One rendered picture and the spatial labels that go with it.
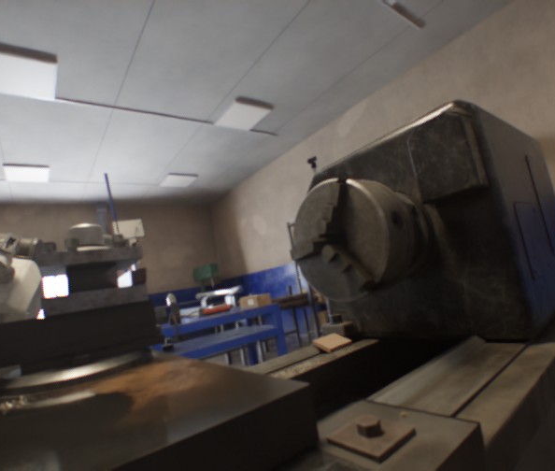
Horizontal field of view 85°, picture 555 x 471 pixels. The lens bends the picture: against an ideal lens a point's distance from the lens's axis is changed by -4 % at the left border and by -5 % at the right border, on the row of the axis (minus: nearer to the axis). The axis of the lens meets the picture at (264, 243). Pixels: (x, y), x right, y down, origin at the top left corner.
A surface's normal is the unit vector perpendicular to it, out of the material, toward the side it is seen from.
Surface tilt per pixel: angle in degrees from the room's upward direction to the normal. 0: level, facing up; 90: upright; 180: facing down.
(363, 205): 90
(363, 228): 90
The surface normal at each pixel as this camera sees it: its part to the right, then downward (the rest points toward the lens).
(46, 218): 0.57, -0.20
